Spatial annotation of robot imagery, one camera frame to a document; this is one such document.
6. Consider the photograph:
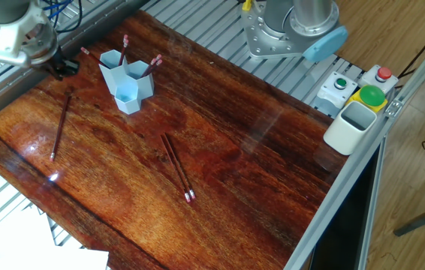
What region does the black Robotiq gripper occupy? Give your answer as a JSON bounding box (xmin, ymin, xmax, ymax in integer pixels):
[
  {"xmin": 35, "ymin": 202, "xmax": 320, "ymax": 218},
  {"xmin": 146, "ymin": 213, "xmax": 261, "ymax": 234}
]
[{"xmin": 38, "ymin": 46, "xmax": 83, "ymax": 82}]

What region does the light blue hexagonal pen holder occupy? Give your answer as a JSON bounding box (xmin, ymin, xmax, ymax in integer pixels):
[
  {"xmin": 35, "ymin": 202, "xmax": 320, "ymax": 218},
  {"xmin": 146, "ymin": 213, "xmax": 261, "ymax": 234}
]
[{"xmin": 98, "ymin": 49, "xmax": 158, "ymax": 116}]

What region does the white rounded rectangular pen holder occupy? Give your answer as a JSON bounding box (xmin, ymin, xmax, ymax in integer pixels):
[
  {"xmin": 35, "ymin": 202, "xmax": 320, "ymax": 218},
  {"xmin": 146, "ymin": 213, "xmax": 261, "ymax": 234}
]
[{"xmin": 323, "ymin": 100, "xmax": 379, "ymax": 157}]

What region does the large white paper sheet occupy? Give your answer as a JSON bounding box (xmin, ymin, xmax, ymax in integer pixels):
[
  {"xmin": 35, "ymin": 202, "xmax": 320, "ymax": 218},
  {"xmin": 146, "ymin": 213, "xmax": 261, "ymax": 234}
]
[{"xmin": 0, "ymin": 216, "xmax": 57, "ymax": 270}]

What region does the brown wood-grain board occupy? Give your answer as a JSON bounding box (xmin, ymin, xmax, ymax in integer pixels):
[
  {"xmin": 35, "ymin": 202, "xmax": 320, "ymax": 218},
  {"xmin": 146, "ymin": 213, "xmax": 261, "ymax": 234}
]
[{"xmin": 0, "ymin": 15, "xmax": 350, "ymax": 270}]

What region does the white control button box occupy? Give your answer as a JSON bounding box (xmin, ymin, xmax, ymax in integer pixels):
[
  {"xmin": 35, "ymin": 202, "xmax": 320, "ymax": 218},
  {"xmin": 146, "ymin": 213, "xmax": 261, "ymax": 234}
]
[{"xmin": 316, "ymin": 64, "xmax": 399, "ymax": 115}]

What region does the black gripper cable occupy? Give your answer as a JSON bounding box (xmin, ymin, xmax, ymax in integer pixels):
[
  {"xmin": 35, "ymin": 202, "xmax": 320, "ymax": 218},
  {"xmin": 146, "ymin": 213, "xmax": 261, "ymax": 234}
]
[{"xmin": 41, "ymin": 0, "xmax": 84, "ymax": 35}]

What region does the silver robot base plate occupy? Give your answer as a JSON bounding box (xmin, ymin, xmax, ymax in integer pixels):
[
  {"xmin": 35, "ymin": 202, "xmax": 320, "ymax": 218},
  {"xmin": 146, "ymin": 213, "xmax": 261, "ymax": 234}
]
[{"xmin": 243, "ymin": 9, "xmax": 320, "ymax": 61}]

